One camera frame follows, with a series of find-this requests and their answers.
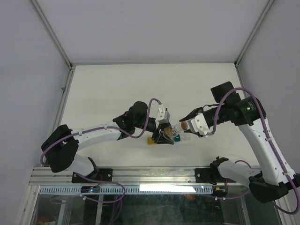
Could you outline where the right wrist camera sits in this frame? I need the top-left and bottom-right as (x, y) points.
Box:
(187, 113), (211, 136)

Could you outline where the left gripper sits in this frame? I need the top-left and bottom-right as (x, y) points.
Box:
(135, 117), (176, 144)

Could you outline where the weekly pill organizer strip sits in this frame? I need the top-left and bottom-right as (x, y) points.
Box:
(147, 133), (192, 145)

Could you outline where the slotted cable duct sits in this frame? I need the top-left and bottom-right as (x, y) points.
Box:
(39, 184), (213, 195)

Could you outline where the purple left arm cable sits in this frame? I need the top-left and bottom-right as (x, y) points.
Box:
(39, 98), (163, 167)

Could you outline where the clear bottle of yellow pills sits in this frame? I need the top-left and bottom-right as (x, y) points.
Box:
(163, 121), (188, 138)

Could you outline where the aluminium mounting rail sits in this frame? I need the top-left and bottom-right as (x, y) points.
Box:
(30, 166), (237, 187)

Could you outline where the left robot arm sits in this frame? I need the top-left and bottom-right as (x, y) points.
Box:
(40, 99), (174, 182)

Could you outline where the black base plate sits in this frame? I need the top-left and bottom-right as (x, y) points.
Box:
(71, 168), (113, 183)
(194, 167), (236, 185)

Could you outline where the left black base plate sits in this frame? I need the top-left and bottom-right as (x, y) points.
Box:
(71, 168), (113, 183)

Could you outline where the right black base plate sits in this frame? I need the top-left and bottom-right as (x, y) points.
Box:
(194, 167), (236, 185)

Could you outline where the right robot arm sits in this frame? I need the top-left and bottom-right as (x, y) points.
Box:
(181, 82), (300, 203)

